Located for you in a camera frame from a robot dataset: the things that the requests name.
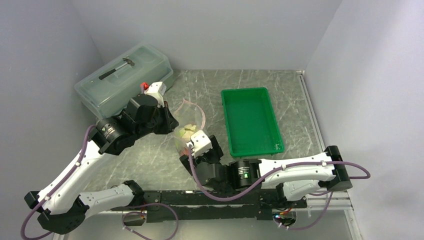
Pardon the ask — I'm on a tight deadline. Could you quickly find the purple cable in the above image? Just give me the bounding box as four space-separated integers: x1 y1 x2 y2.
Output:
187 147 371 232
20 124 99 240

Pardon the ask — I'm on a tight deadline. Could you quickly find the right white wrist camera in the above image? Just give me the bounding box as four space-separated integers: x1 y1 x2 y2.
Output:
186 130 213 158

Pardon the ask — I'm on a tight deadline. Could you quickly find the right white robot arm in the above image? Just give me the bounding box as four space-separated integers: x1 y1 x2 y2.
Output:
179 135 353 208

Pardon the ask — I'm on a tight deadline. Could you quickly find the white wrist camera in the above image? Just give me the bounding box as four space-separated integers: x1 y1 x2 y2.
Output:
140 81 167 107
186 130 213 158

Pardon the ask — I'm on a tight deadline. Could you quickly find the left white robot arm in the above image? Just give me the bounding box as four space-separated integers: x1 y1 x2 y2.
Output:
24 93 178 235

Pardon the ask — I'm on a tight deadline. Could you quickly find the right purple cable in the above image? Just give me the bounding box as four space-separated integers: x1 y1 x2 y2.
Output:
187 147 371 232

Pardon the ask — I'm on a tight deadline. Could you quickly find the green plastic tray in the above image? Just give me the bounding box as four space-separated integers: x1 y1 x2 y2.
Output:
221 87 285 158

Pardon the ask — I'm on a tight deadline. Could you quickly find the clear zip top bag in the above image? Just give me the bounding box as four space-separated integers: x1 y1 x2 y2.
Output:
172 98 206 157

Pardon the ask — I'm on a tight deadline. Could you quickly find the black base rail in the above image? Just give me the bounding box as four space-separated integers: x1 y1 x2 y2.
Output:
110 188 309 223

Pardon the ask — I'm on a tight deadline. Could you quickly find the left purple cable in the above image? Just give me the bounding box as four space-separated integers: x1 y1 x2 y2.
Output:
20 124 99 240

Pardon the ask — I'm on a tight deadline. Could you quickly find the clear plastic storage box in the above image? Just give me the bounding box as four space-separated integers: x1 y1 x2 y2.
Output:
74 43 174 120

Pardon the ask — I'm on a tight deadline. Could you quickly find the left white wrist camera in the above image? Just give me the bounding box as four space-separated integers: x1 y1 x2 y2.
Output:
140 81 167 107

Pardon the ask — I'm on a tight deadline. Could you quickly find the white cauliflower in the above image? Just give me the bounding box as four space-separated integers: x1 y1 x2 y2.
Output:
174 124 198 141

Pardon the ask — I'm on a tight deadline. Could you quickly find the black handled hammer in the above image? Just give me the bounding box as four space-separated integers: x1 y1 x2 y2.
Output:
98 58 135 80

